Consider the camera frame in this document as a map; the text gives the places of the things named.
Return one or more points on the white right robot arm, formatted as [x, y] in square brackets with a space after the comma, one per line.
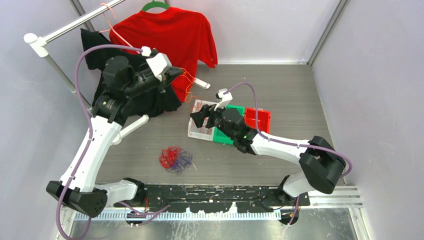
[321, 168]

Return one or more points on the black t-shirt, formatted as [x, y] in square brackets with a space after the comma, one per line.
[151, 103]

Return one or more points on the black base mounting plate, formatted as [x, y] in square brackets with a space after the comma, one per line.
[211, 198]

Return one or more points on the green clothes hanger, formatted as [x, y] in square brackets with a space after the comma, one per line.
[155, 4]

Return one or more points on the green plastic bin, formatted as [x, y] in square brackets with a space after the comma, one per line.
[219, 136]

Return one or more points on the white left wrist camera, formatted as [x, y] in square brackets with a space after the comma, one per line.
[158, 62]

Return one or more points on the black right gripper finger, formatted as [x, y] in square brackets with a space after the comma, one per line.
[206, 109]
[199, 117]

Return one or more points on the white plastic bin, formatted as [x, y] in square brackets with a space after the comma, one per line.
[203, 133]

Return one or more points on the white slotted cable duct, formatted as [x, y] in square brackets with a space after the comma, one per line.
[124, 214]

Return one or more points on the red plastic bin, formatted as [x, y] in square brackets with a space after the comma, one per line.
[263, 119]

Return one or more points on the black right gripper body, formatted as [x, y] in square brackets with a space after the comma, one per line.
[223, 125]

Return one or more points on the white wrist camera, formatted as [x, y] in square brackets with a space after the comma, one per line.
[224, 97]
[158, 62]

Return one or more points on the pink clothes hanger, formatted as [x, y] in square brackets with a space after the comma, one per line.
[111, 28]

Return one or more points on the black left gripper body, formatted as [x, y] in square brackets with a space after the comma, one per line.
[142, 84]

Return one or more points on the metal clothes rack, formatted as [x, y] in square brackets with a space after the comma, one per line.
[57, 113]

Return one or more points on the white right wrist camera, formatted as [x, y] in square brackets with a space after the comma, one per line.
[224, 97]

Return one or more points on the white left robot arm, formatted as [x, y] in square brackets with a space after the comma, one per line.
[77, 188]

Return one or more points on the red t-shirt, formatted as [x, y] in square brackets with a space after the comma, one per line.
[184, 36]

